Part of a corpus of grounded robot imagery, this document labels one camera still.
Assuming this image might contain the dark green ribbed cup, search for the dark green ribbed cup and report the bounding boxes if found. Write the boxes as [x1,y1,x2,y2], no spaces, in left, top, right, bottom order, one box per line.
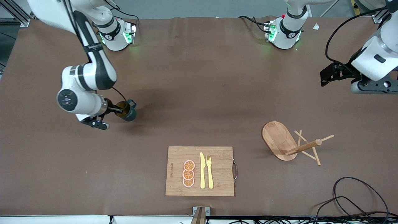
[114,99,137,122]

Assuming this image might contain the wooden mug tree stand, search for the wooden mug tree stand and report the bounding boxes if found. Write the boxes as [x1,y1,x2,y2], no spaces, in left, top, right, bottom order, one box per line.
[262,121,335,166]

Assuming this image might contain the brown table cover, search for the brown table cover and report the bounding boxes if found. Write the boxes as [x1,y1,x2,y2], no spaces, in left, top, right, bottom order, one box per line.
[0,16,398,217]

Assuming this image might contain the yellow plastic knife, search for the yellow plastic knife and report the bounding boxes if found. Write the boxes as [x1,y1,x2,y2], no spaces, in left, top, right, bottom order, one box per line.
[200,152,206,189]

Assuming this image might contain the bamboo cutting board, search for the bamboo cutting board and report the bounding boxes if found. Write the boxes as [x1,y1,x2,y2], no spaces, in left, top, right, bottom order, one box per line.
[165,146,238,197]

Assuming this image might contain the yellow plastic fork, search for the yellow plastic fork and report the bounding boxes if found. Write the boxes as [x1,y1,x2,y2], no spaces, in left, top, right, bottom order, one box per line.
[206,155,214,189]

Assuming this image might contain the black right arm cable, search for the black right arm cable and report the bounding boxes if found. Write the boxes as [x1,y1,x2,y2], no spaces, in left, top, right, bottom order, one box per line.
[111,86,128,105]

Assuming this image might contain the aluminium frame profile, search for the aluminium frame profile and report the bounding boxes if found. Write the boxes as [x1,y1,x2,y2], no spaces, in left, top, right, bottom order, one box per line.
[372,6,389,25]
[0,0,41,28]

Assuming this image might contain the black right base cable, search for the black right base cable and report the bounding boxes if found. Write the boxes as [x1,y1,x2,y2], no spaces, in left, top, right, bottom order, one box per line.
[103,0,139,31]

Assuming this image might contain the black base cable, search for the black base cable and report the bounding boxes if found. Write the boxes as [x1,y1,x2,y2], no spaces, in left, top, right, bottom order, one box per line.
[103,0,139,31]
[238,15,269,33]

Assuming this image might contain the black left base cable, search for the black left base cable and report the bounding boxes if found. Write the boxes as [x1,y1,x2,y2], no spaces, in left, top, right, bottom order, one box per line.
[238,15,269,33]

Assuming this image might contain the black looped cable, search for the black looped cable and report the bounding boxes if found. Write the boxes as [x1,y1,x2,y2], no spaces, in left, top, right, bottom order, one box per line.
[312,177,390,224]

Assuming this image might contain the metal table edge bracket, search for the metal table edge bracket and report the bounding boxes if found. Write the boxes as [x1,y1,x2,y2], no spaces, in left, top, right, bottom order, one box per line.
[192,206,210,224]

